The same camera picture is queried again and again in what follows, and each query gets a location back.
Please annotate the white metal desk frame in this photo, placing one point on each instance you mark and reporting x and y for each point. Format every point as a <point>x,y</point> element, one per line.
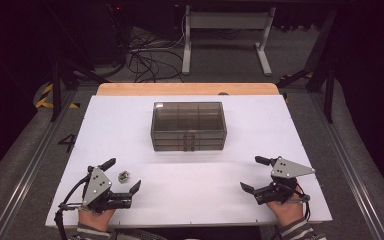
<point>226,20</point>

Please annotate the aluminium floor rail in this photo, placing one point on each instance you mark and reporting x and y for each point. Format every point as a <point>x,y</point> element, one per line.
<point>30,170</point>
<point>350,170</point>

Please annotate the person's right hand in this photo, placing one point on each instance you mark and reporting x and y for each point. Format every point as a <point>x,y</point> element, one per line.
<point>288,210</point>

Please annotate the smoky transparent drawer box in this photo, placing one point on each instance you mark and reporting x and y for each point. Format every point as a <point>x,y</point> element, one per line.
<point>188,121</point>

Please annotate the transparent plastic drawer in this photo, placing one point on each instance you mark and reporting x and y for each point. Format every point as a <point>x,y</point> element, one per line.
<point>170,148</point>

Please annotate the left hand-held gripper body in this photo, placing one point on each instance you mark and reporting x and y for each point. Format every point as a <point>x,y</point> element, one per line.
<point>96,186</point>

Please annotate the small silver metal trinket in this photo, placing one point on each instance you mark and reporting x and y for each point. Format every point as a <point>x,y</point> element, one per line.
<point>123,176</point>

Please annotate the person's left hand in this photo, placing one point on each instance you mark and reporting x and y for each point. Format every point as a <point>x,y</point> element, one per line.
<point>95,220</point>

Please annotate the black metal stand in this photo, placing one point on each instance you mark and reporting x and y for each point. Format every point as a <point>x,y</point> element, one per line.
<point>56,86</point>
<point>329,96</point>

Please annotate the yellow black hazard tape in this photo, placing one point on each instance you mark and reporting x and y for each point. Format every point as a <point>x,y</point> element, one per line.
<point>43,100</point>

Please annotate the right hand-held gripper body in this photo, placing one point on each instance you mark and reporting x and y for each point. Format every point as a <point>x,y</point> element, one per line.
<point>286,170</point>

